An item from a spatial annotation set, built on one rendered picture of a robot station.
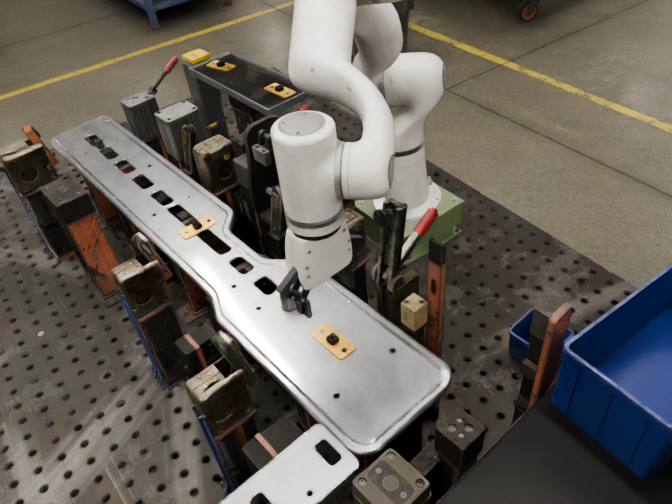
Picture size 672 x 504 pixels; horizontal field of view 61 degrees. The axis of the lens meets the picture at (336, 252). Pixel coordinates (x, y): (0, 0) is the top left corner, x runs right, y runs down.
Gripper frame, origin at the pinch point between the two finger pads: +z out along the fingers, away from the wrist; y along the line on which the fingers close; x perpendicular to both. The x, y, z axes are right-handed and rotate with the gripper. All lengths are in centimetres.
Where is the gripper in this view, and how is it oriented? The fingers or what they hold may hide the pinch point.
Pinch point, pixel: (326, 294)
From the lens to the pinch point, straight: 94.5
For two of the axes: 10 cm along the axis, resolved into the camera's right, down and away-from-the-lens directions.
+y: -7.5, 4.9, -4.5
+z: 0.9, 7.4, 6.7
